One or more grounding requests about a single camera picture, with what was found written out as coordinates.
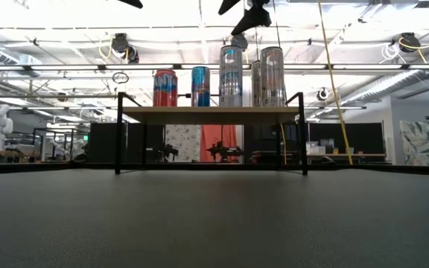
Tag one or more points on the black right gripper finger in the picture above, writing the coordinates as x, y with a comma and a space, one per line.
253, 18
227, 5

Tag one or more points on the silver can orange print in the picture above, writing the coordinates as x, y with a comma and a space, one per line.
273, 78

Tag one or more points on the silver can blue print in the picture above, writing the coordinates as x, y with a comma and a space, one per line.
231, 78

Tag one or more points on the blue slim can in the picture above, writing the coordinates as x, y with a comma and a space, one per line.
200, 87

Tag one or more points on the red soda can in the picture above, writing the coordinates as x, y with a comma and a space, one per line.
165, 89

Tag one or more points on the black background robot arm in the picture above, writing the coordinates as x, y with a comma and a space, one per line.
164, 152
225, 150

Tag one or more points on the wooden shelf with black legs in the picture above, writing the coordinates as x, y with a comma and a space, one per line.
210, 115

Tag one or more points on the long ceiling light bar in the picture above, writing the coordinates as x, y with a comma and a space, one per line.
69, 67

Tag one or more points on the small black hanging reel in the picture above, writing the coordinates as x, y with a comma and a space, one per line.
322, 94

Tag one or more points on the red curtain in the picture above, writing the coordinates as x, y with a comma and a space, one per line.
214, 136

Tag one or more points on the white floral panel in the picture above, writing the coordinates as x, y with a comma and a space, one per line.
186, 139

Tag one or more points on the black partition panel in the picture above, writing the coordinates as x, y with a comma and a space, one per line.
352, 137
103, 143

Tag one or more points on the black table mat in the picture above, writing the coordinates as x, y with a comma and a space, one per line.
214, 223

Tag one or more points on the marble pattern panel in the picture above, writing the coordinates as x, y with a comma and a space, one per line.
423, 143

